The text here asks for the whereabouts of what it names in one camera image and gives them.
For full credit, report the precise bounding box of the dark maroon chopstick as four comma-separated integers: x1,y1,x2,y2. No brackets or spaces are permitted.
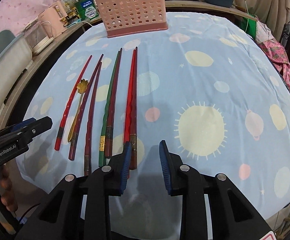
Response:
69,54,104,161

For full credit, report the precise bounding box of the bright red faceted chopstick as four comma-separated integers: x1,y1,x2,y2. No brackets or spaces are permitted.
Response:
123,49,136,144

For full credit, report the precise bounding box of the dark red chopstick gold band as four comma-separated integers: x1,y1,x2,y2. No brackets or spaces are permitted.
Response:
129,47,138,170

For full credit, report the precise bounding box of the green chopstick gold band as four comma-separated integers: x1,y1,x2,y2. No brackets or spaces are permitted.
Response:
98,50,121,167

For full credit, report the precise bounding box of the gold flower-shaped spoon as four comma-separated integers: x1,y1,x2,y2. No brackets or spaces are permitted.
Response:
67,79,89,142

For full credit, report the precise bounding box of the pink electric kettle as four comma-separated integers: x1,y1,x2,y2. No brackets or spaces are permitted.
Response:
38,1,67,38

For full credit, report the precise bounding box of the white storage box teal lid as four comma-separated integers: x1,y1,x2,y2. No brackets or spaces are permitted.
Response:
0,30,33,110

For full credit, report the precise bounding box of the pink floral cloth heap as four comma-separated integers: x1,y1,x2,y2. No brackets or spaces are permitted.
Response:
255,19,290,95

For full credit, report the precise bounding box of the dark red chopstick brown band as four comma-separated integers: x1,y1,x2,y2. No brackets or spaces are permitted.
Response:
104,48,122,158

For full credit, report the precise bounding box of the green labelled box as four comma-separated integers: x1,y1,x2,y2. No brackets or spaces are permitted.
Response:
75,0,99,20

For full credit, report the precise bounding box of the maroon spiral chopstick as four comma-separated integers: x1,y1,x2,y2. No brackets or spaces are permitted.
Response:
84,63,102,176

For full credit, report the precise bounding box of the bright red dotted chopstick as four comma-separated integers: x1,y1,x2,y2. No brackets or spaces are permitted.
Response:
54,55,92,151

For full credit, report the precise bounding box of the pink perforated utensil basket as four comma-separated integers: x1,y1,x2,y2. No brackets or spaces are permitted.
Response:
94,0,168,38

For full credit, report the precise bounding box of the light blue patterned tablecloth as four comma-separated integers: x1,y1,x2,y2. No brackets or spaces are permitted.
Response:
17,12,290,219

